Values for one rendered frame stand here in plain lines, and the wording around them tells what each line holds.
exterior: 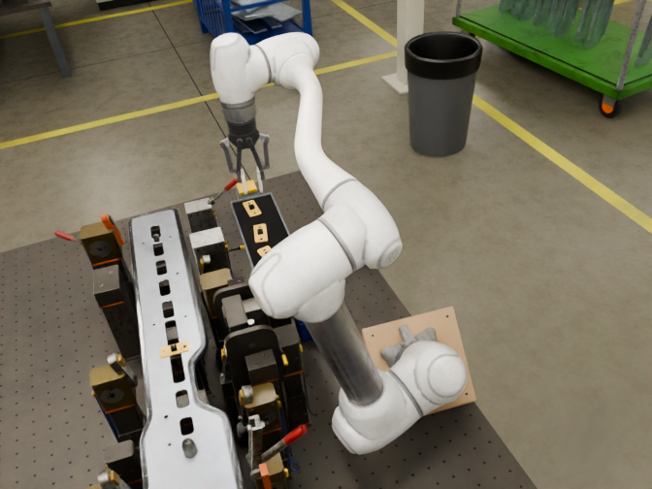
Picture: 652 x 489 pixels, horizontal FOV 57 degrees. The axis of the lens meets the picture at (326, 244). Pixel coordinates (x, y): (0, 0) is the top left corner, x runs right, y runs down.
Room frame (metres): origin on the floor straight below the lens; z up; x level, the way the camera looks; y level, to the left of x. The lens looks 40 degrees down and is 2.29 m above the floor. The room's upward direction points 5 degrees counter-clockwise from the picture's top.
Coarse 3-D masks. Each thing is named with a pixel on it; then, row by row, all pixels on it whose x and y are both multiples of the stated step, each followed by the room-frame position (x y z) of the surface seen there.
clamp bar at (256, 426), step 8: (256, 416) 0.76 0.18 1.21; (240, 424) 0.74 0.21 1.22; (248, 424) 0.74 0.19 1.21; (256, 424) 0.74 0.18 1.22; (264, 424) 0.75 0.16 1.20; (240, 432) 0.73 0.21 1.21; (248, 432) 0.73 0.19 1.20; (256, 432) 0.73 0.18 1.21; (248, 440) 0.75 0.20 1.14; (256, 440) 0.73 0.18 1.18; (248, 448) 0.75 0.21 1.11; (256, 448) 0.73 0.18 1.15; (248, 456) 0.75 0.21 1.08; (256, 456) 0.72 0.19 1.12; (248, 464) 0.75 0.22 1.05; (256, 464) 0.72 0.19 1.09
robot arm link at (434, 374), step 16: (416, 352) 1.07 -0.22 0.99; (432, 352) 1.04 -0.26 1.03; (448, 352) 1.04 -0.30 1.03; (400, 368) 1.04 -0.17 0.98; (416, 368) 1.01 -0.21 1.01; (432, 368) 0.99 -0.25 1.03; (448, 368) 0.99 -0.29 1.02; (464, 368) 1.01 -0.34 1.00; (416, 384) 0.98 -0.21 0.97; (432, 384) 0.96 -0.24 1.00; (448, 384) 0.96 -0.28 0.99; (464, 384) 0.97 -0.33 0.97; (416, 400) 0.96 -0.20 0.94; (432, 400) 0.95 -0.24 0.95; (448, 400) 0.95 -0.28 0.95
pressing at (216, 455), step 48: (144, 240) 1.67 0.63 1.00; (144, 288) 1.42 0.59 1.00; (192, 288) 1.40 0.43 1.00; (144, 336) 1.22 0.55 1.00; (192, 336) 1.20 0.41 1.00; (144, 384) 1.05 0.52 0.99; (192, 384) 1.03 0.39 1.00; (144, 432) 0.90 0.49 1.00; (144, 480) 0.76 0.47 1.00; (192, 480) 0.75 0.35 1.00; (240, 480) 0.74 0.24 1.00
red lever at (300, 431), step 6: (300, 426) 0.77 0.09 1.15; (306, 426) 0.77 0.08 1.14; (294, 432) 0.76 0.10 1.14; (300, 432) 0.76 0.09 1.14; (306, 432) 0.76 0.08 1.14; (288, 438) 0.76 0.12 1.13; (294, 438) 0.75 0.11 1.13; (276, 444) 0.76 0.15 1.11; (282, 444) 0.75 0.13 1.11; (288, 444) 0.75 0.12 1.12; (270, 450) 0.75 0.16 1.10; (276, 450) 0.75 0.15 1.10; (264, 456) 0.74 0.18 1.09; (270, 456) 0.74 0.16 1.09; (264, 462) 0.74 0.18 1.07
